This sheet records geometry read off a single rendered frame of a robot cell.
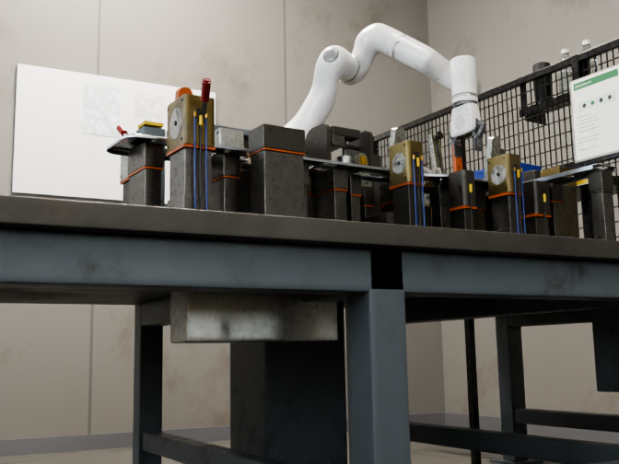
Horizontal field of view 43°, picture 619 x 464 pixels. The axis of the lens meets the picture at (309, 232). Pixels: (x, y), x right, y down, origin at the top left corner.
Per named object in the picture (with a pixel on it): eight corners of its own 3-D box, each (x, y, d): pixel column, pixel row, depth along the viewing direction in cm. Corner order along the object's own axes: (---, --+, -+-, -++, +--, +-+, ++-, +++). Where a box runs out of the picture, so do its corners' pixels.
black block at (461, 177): (474, 270, 219) (469, 167, 223) (450, 273, 227) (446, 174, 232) (488, 271, 222) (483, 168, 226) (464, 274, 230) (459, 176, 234)
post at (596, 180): (609, 268, 223) (601, 168, 228) (594, 269, 227) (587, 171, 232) (620, 268, 226) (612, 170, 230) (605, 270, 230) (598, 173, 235)
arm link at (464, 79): (456, 102, 266) (449, 95, 258) (454, 65, 268) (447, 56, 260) (481, 98, 262) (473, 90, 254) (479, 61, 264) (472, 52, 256)
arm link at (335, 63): (296, 184, 287) (274, 174, 273) (272, 168, 292) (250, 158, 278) (367, 64, 282) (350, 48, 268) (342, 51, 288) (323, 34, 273)
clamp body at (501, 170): (520, 270, 222) (513, 150, 228) (490, 274, 232) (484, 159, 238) (537, 272, 226) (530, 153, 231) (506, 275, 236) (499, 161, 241)
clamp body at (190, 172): (187, 251, 169) (188, 88, 175) (162, 259, 181) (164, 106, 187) (223, 253, 174) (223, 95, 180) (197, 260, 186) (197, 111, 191)
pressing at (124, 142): (131, 132, 182) (131, 125, 183) (100, 154, 201) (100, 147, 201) (542, 190, 255) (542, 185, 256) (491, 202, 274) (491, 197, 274)
